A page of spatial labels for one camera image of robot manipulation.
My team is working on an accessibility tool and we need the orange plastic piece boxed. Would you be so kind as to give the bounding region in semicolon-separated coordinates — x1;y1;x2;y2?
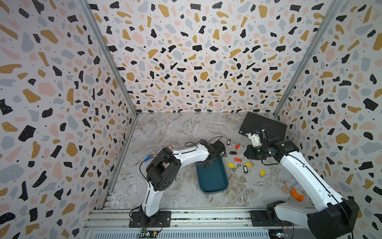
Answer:
290;189;305;202

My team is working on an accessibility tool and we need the black hard case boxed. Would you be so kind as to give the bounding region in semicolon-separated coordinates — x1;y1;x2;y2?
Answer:
239;112;287;141

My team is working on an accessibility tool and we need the light blue tag key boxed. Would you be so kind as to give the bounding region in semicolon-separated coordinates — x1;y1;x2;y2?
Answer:
144;155;151;162

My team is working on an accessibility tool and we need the teal plastic storage box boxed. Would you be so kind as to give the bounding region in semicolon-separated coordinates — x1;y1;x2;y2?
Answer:
196;157;229;194

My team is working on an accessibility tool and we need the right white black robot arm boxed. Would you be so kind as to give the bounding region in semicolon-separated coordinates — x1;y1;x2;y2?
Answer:
244;140;359;239

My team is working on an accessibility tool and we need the small wooden number block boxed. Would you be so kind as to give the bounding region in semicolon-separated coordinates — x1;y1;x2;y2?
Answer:
282;185;291;194

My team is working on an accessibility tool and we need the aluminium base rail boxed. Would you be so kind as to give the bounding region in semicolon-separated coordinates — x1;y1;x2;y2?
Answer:
83;207;338;239

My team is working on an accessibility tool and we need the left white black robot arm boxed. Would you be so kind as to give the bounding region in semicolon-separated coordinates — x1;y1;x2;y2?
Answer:
129;139;225;229

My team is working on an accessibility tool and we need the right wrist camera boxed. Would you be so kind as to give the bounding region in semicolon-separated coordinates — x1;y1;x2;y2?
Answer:
248;129;270;147

